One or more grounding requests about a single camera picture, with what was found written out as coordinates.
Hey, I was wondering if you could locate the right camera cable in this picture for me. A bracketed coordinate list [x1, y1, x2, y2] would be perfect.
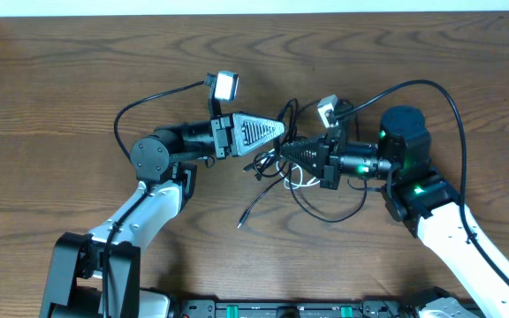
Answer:
[333, 79, 509, 310]

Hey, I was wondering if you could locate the left camera cable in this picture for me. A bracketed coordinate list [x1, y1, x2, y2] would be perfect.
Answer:
[99, 80, 207, 318]

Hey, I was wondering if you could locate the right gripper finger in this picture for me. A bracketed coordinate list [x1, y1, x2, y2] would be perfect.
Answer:
[280, 136, 328, 157]
[281, 149, 325, 179]

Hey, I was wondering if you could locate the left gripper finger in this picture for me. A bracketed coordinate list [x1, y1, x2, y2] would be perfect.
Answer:
[233, 112, 285, 133]
[234, 125, 285, 156]

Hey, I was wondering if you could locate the black usb cable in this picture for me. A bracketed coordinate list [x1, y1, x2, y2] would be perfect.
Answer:
[236, 97, 369, 230]

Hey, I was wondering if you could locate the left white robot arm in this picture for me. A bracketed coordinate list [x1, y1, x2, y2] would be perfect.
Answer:
[40, 112, 285, 317]

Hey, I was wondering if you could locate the camera cable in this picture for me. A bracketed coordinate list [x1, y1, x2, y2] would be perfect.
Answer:
[333, 79, 509, 310]
[99, 80, 207, 318]

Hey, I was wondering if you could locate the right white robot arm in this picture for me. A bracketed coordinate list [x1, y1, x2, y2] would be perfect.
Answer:
[281, 106, 509, 317]

